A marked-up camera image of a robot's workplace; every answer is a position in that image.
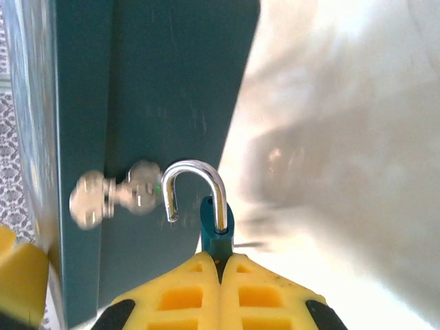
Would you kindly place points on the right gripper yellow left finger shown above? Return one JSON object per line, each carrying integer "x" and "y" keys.
{"x": 178, "y": 278}

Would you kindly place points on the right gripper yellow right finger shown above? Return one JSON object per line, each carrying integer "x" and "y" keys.
{"x": 264, "y": 282}

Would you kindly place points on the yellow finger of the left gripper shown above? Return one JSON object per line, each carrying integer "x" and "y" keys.
{"x": 24, "y": 275}

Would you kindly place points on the small teal padlock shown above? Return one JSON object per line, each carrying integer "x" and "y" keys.
{"x": 209, "y": 220}

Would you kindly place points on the starry night print tin box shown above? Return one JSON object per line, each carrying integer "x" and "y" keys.
{"x": 154, "y": 86}

